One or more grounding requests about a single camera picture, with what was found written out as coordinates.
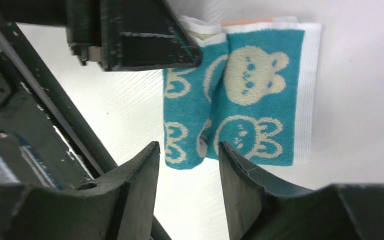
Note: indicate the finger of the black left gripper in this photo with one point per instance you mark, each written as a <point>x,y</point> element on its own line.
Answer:
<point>129,35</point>

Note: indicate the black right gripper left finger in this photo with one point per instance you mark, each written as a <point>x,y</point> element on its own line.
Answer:
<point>116,206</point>

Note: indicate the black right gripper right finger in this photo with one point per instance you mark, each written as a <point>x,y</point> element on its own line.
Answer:
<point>262,206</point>

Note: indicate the teal bunny pattern towel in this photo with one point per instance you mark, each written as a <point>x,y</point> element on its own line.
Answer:
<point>254,89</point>

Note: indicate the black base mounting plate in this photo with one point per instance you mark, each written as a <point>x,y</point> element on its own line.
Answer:
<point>44,140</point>

